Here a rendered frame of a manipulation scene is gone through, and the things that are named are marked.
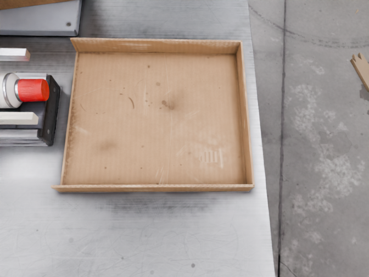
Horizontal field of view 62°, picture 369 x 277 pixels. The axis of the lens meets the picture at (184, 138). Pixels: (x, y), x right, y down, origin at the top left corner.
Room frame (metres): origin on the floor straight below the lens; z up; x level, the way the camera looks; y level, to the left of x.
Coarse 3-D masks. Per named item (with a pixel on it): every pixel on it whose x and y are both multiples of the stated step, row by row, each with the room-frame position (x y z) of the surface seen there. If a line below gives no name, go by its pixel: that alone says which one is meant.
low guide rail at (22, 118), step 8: (0, 112) 0.15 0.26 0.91; (8, 112) 0.15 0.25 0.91; (16, 112) 0.15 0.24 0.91; (24, 112) 0.15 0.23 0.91; (32, 112) 0.15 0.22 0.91; (0, 120) 0.14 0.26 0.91; (8, 120) 0.14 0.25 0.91; (16, 120) 0.14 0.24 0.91; (24, 120) 0.14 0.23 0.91; (32, 120) 0.14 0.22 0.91
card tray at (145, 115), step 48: (96, 48) 0.32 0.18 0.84; (144, 48) 0.33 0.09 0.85; (192, 48) 0.34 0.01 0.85; (240, 48) 0.34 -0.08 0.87; (96, 96) 0.23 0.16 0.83; (144, 96) 0.24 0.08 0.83; (192, 96) 0.25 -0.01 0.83; (240, 96) 0.26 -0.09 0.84; (96, 144) 0.14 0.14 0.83; (144, 144) 0.15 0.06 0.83; (192, 144) 0.16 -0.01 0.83; (240, 144) 0.17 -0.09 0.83
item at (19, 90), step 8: (0, 80) 0.19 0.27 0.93; (8, 80) 0.19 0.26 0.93; (16, 80) 0.20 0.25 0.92; (24, 80) 0.20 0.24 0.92; (32, 80) 0.20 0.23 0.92; (40, 80) 0.20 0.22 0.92; (0, 88) 0.18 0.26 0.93; (8, 88) 0.18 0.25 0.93; (16, 88) 0.18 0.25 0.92; (24, 88) 0.18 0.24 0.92; (32, 88) 0.19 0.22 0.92; (40, 88) 0.19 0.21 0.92; (48, 88) 0.20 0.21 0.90; (0, 96) 0.17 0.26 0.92; (8, 96) 0.17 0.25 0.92; (16, 96) 0.17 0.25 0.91; (24, 96) 0.18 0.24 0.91; (32, 96) 0.18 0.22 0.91; (40, 96) 0.18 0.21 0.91; (48, 96) 0.19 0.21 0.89; (0, 104) 0.16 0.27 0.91; (8, 104) 0.16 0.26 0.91; (16, 104) 0.17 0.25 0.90
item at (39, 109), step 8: (48, 80) 0.22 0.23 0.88; (24, 104) 0.18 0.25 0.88; (32, 104) 0.18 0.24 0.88; (40, 104) 0.18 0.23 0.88; (40, 112) 0.17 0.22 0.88; (40, 120) 0.15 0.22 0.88; (0, 128) 0.13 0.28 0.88; (8, 128) 0.14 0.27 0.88; (16, 128) 0.14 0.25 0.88; (24, 128) 0.14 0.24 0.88; (32, 128) 0.14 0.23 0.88; (40, 128) 0.14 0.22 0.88
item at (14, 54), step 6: (0, 48) 0.22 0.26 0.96; (6, 48) 0.22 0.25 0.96; (12, 48) 0.22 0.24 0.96; (18, 48) 0.22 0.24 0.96; (24, 48) 0.22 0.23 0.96; (0, 54) 0.21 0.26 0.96; (6, 54) 0.21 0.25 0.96; (12, 54) 0.21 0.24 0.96; (18, 54) 0.21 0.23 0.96; (24, 54) 0.21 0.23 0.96; (30, 54) 0.22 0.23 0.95; (0, 60) 0.21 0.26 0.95; (6, 60) 0.21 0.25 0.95; (12, 60) 0.21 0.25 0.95; (18, 60) 0.21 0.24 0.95; (24, 60) 0.21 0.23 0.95
